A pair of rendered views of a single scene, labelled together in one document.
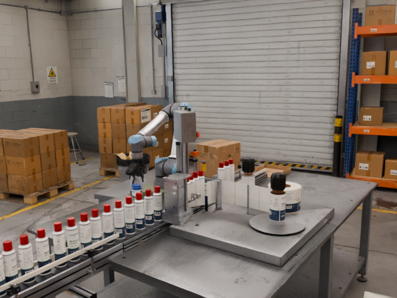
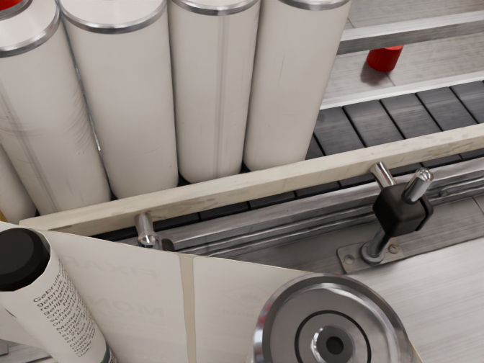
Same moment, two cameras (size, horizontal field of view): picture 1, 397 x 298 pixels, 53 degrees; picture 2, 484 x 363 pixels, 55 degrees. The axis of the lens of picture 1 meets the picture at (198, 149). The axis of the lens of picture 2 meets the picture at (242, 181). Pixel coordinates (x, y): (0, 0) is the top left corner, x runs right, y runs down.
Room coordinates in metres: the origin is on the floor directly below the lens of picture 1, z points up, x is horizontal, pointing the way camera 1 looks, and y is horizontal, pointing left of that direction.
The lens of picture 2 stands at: (2.32, -0.11, 1.18)
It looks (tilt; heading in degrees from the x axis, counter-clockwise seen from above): 54 degrees down; 31
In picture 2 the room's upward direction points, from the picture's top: 7 degrees clockwise
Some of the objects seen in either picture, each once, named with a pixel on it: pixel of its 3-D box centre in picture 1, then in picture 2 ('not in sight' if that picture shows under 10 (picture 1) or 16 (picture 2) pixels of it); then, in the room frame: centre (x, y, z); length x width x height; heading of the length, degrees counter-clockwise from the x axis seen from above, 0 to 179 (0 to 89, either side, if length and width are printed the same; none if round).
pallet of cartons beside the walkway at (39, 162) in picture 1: (20, 162); not in sight; (5.66, 2.59, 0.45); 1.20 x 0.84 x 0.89; 65
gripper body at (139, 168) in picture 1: (138, 166); not in sight; (2.63, 0.41, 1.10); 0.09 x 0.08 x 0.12; 153
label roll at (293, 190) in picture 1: (284, 197); not in sight; (2.36, -0.53, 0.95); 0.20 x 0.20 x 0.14
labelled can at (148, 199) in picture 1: (149, 207); not in sight; (2.13, 0.28, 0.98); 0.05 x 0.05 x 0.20
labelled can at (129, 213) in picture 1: (129, 215); not in sight; (2.01, 0.37, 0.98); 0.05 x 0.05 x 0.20
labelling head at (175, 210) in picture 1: (177, 198); not in sight; (2.19, 0.13, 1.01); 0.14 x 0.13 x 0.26; 144
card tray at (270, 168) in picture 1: (270, 171); not in sight; (3.40, -0.63, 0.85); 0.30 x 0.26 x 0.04; 144
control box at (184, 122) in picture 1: (184, 125); not in sight; (2.55, 0.09, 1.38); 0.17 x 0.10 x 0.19; 19
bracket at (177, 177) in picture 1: (177, 177); not in sight; (2.19, 0.12, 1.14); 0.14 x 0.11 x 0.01; 144
